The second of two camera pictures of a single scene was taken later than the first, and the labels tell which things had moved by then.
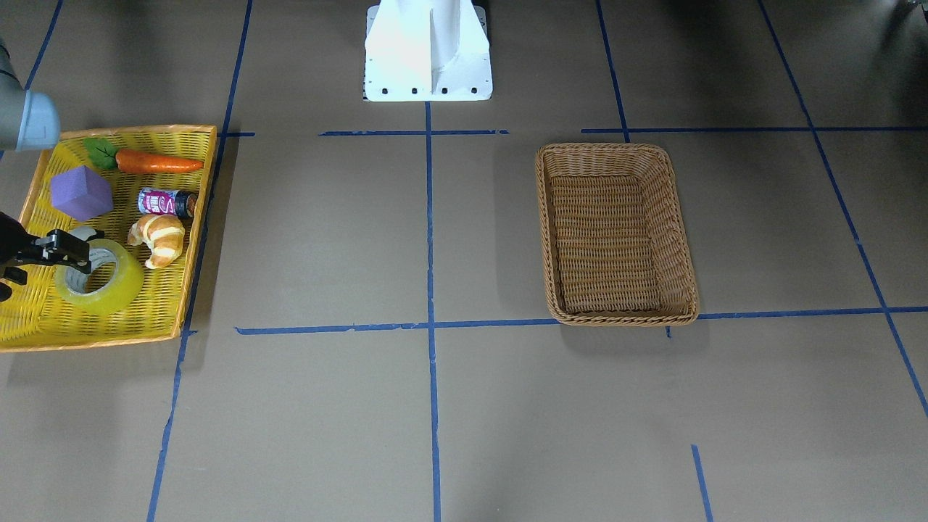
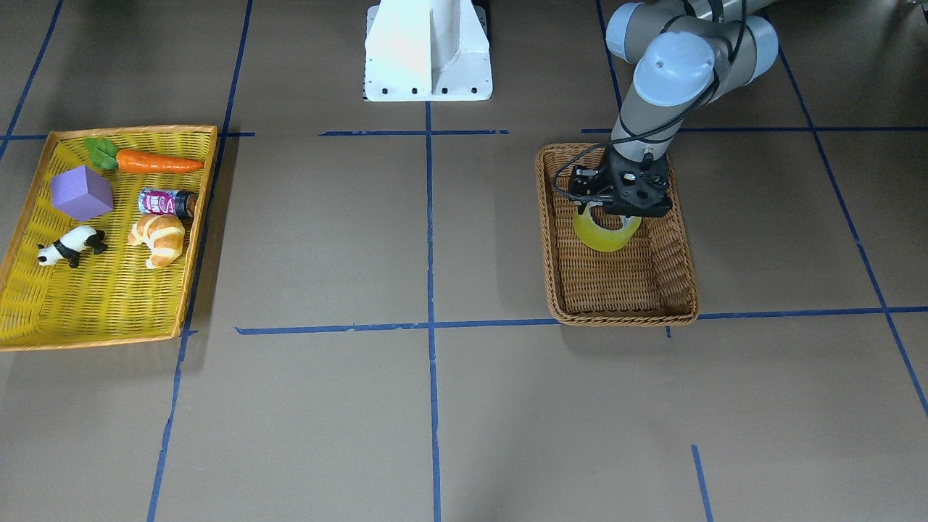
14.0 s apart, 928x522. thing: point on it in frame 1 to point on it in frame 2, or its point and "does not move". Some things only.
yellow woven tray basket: [38, 317] does not move
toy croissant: [164, 234] does not move
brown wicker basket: [615, 246] does not move
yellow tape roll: [123, 291] to [598, 237]
